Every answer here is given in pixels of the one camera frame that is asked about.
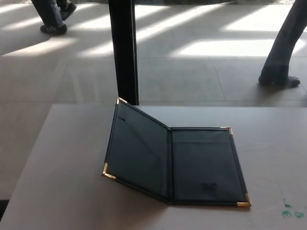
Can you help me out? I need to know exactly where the dark blue gold-cornered diary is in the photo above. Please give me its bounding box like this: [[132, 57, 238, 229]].
[[101, 96, 251, 207]]

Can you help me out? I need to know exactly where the dark sneaker foot behind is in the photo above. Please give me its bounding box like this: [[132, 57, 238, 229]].
[[57, 0, 77, 21]]

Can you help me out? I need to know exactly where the dark trouser leg with shoe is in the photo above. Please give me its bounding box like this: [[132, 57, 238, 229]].
[[258, 0, 307, 89]]

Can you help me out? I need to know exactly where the jeans leg with black sneaker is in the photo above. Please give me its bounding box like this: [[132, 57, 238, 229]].
[[31, 0, 68, 35]]

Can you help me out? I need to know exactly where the black vertical window frame post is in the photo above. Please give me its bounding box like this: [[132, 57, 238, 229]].
[[108, 0, 140, 106]]

